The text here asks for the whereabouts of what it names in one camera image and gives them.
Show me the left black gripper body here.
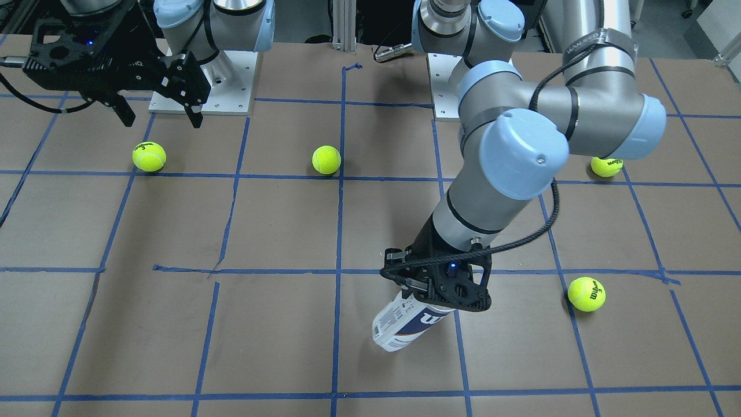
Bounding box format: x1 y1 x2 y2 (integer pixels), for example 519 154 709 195
379 217 492 312

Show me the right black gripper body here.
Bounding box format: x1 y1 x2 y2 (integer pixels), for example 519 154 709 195
22 0 174 99

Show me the clear tennis ball can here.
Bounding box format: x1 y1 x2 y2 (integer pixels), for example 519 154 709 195
372 290 454 353

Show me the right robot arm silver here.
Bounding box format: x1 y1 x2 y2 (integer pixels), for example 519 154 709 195
2 1 275 129

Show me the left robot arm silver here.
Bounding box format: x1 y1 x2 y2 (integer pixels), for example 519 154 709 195
380 1 667 312

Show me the tennis ball near base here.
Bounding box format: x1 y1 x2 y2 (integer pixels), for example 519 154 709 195
132 141 167 172
590 158 623 178

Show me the tennis ball front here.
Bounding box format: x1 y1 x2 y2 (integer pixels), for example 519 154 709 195
567 276 607 312

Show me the tennis ball table centre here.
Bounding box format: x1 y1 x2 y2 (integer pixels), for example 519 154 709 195
311 145 342 175

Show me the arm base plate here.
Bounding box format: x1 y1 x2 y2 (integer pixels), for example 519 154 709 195
427 53 461 122
149 49 258 115

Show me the aluminium frame post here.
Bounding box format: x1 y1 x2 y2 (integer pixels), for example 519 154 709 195
331 0 357 54

